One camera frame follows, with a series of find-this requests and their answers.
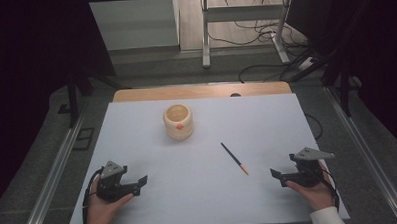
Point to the dark round table grommet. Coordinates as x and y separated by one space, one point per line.
235 95

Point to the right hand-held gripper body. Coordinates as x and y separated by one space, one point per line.
308 171

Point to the white table mat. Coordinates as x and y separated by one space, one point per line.
202 192

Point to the black stand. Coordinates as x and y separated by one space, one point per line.
341 70
73 99

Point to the black rectangular floor frame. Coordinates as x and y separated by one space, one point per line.
83 138

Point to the white panel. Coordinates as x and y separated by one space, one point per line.
136 24

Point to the wooden table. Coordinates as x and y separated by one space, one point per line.
202 91

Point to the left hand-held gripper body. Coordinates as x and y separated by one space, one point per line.
109 185

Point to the white power strip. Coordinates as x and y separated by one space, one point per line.
306 63

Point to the person's left hand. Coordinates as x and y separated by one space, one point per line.
101 212

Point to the cream ceramic cup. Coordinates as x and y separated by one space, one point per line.
178 124

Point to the metal floor rail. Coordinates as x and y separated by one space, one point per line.
52 177
368 159

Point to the dark curtain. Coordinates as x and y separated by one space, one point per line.
378 52
28 81

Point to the white metal stand frame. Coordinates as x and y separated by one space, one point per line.
205 35

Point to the person's right hand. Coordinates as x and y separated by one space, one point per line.
316 194

